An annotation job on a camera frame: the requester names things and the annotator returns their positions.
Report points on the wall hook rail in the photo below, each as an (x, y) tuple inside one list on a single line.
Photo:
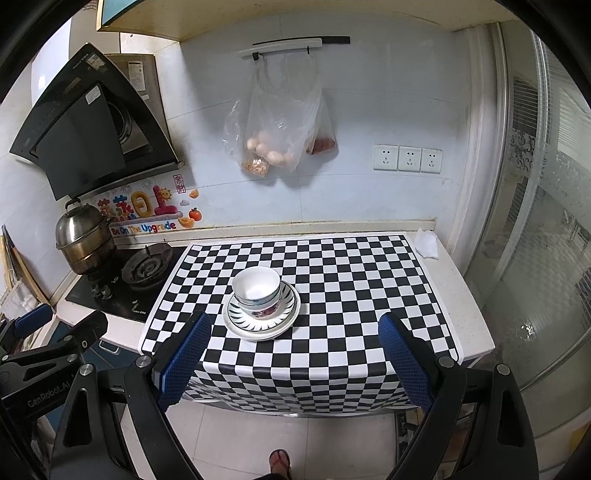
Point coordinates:
[(295, 46)]

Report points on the colourful wall sticker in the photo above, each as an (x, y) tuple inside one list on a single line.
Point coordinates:
[(147, 207)]

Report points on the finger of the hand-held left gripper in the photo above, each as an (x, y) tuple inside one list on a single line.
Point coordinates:
[(87, 330), (34, 318)]

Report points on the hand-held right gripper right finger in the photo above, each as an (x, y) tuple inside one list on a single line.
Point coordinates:
[(406, 364)]

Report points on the plastic bag of orange food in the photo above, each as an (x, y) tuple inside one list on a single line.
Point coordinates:
[(251, 161)]

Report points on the blue leaf pattern plate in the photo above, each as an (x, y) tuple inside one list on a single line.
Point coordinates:
[(288, 302)]

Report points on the stainless steel steamer pot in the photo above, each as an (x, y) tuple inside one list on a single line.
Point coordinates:
[(83, 235)]

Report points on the white bowl blue print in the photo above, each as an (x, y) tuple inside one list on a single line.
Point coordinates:
[(256, 284)]

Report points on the white paper towel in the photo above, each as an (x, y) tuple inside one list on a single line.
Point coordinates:
[(427, 242)]

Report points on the black white checkered tablecloth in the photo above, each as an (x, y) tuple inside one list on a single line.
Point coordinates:
[(351, 295)]

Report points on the black range hood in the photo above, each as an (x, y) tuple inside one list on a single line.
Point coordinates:
[(78, 124)]

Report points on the plastic bag of eggs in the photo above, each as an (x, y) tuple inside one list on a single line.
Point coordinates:
[(277, 138)]

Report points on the sliding glass door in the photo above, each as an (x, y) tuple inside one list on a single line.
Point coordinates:
[(531, 230)]

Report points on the gas stove burner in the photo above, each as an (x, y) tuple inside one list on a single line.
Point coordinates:
[(147, 267)]

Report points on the person's foot in sandal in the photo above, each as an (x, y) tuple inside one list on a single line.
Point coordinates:
[(279, 464)]

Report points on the wall cabinet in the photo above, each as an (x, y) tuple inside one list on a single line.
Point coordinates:
[(277, 18)]

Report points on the black glass cooktop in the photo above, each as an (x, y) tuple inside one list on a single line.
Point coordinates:
[(120, 300)]

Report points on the plastic bag of red food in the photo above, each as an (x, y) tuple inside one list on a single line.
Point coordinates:
[(323, 143)]

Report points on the blue cabinet drawer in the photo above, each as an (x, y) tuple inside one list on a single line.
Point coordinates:
[(104, 355)]

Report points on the white wall socket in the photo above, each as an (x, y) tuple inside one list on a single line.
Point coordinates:
[(431, 160), (386, 157), (409, 159)]

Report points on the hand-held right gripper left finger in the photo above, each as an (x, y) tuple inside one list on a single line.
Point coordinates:
[(184, 360)]

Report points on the white plate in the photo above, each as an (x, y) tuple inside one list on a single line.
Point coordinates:
[(258, 336)]

